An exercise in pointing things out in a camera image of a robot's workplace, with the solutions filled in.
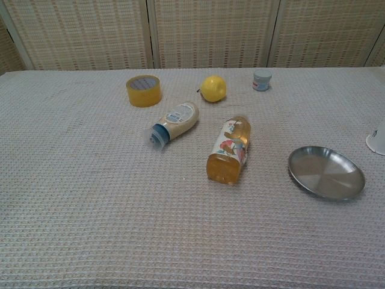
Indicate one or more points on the sauce squeeze bottle blue cap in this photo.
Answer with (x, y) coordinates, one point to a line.
(180, 120)

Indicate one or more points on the woven bamboo screen panel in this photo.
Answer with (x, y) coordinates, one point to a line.
(81, 33)
(378, 54)
(213, 33)
(9, 54)
(325, 33)

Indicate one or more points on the white paper cup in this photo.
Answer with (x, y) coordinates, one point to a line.
(378, 144)

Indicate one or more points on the white waffle tablecloth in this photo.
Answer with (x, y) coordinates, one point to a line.
(90, 195)

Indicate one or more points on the yellow adhesive tape roll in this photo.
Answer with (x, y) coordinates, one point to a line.
(144, 96)

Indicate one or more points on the small white jar grey lid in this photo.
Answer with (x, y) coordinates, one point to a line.
(261, 81)

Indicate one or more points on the yellow apple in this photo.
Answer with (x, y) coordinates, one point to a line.
(213, 88)

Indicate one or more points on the round steel plate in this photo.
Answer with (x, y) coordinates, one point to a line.
(326, 173)

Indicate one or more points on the amber drink bottle cartoon label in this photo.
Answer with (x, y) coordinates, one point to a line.
(230, 144)

